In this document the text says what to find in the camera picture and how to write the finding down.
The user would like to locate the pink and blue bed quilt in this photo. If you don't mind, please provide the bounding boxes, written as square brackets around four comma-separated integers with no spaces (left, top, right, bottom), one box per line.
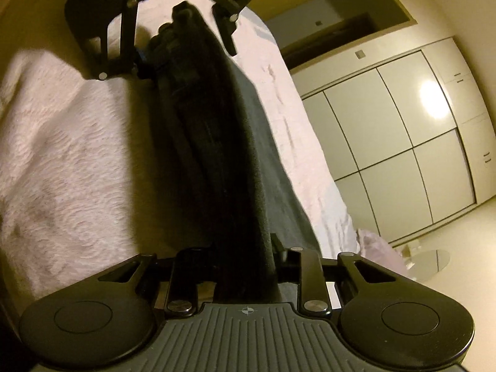
[0,0,362,307]

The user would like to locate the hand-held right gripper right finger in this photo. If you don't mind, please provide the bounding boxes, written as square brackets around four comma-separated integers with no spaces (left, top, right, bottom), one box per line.
[271,234,407,316]

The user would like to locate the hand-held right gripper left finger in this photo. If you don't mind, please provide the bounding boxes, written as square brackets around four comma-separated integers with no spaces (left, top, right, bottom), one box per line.
[97,247,215,318]

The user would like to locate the white wardrobe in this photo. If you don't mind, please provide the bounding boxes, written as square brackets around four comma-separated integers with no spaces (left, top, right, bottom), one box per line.
[298,37,489,246]

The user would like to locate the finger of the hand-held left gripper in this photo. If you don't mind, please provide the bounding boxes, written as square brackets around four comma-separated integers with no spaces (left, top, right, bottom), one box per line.
[174,0,261,57]
[89,0,150,83]

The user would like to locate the grey pants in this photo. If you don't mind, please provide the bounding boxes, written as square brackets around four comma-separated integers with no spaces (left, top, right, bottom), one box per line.
[147,2,324,305]

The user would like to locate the printed pillow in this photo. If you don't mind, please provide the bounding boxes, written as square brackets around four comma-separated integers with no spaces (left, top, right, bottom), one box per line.
[356,227,404,277]

